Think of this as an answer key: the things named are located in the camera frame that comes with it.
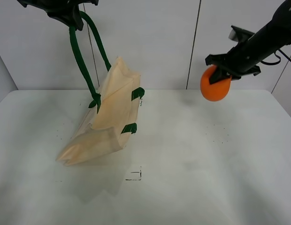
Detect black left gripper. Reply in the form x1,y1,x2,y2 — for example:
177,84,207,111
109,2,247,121
17,0,99,31

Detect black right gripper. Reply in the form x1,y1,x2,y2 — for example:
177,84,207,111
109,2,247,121
205,47,261,84

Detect orange with stem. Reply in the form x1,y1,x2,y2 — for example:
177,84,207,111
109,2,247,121
200,65,231,102

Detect white linen bag green handles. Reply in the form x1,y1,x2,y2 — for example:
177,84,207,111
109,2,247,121
56,11,145,166

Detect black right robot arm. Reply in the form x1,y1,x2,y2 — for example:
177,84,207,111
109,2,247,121
201,0,291,85

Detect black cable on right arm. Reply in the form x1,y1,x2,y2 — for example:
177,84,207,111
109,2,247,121
261,48,291,67

